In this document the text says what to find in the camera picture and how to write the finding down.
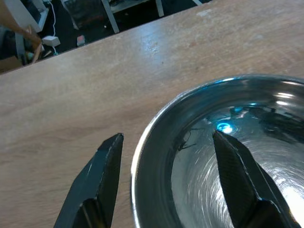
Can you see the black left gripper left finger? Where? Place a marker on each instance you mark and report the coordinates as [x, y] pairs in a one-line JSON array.
[[95, 180]]

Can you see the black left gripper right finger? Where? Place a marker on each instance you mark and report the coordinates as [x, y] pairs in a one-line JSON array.
[[240, 175]]

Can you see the stainless steel bowl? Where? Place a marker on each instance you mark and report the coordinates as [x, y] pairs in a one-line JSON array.
[[204, 166]]

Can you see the small pink box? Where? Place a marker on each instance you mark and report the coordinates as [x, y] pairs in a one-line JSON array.
[[80, 40]]

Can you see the brown cardboard box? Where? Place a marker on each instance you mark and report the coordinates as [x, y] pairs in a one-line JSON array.
[[9, 63]]

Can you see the white power adapter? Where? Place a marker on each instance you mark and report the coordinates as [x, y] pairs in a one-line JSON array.
[[51, 40]]

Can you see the grey metal table leg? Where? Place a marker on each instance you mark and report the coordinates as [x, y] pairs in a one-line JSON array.
[[109, 15], [159, 7]]

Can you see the white cabinet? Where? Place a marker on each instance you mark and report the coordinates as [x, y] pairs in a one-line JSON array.
[[28, 12]]

